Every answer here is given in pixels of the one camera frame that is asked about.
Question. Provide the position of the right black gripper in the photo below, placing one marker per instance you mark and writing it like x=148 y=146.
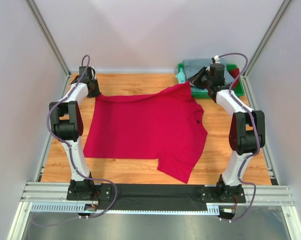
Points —
x=195 y=80

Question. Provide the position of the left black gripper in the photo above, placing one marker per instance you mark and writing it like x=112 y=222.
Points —
x=96 y=93

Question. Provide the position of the bright red t shirt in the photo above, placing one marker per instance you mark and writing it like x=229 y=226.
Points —
x=166 y=126

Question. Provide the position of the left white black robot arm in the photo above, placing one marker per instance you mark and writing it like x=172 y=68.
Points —
x=64 y=121

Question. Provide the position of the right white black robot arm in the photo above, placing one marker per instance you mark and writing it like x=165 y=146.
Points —
x=247 y=130

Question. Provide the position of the grey blue t shirt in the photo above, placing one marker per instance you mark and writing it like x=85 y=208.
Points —
x=193 y=66

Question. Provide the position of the light teal t shirt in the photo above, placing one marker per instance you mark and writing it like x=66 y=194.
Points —
x=181 y=76

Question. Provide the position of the dark red t shirt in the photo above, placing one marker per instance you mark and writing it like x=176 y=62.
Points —
x=234 y=72

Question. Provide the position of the black cloth strip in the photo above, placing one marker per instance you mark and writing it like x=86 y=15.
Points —
x=158 y=197

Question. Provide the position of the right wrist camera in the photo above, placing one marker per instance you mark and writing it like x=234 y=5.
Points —
x=215 y=60

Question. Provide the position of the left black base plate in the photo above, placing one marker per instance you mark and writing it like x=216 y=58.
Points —
x=86 y=190

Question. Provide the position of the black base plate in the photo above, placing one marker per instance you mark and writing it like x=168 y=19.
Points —
x=222 y=194
x=86 y=190

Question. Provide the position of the left aluminium corner post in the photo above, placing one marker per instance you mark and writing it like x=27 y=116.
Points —
x=47 y=34

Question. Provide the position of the aluminium corner post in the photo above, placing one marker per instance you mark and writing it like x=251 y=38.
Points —
x=47 y=34
x=268 y=34

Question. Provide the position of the right aluminium corner post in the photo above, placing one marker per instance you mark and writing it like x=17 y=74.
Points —
x=268 y=34

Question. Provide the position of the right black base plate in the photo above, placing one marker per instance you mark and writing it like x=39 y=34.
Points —
x=222 y=194

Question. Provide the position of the aluminium front rail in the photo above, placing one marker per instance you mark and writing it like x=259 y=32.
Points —
x=266 y=195

